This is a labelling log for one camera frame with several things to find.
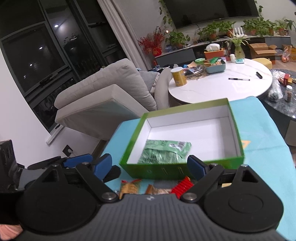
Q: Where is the red pleated snack packet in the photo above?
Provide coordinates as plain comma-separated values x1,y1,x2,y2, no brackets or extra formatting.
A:
170,176,194,199

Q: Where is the brown nut snack packet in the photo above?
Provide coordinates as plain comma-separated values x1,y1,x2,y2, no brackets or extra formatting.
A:
145,184,171,195

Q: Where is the green snack packet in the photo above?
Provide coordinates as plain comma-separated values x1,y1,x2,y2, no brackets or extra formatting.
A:
138,140,192,165

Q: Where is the orange cake snack packet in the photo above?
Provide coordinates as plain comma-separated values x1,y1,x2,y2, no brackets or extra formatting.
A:
119,179,142,199

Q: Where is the green cardboard box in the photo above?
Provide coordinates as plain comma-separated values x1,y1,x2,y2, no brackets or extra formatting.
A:
119,98,244,180

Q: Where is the light blue play mat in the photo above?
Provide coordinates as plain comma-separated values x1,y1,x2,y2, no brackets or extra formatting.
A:
103,97,295,240

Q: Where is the beige sofa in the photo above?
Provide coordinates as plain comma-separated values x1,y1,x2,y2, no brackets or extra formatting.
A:
54,58,172,141

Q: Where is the dark marble round table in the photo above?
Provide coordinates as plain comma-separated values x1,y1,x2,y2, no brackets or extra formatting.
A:
259,82,295,147

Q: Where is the black pen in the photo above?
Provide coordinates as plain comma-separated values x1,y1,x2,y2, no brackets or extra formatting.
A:
228,78,250,81

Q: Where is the yellow canister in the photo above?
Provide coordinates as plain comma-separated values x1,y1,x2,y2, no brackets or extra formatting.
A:
170,67,187,87

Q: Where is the clear plastic bag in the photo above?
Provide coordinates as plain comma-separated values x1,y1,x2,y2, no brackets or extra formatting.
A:
267,70,283,102

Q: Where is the white round table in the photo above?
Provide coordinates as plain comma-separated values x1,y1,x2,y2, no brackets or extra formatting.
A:
168,59,273,103

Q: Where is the blue snack tray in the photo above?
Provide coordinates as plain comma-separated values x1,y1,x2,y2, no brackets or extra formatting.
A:
204,57,226,74

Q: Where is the spice jar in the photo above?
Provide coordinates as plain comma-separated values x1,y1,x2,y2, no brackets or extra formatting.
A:
285,85,293,102

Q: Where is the orange tissue box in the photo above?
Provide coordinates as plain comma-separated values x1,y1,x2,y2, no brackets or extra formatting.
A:
204,43,224,59

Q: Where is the glass vase with plant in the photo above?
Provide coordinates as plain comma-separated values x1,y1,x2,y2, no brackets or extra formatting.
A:
226,35,249,60

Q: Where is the red flower pot plant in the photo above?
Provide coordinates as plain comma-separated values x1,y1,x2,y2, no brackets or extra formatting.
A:
137,26,165,57

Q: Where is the cardboard box on floor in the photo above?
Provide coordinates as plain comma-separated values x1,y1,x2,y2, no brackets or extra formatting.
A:
248,43,277,61

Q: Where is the black wall television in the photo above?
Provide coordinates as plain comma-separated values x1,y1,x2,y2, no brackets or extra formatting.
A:
164,0,259,28

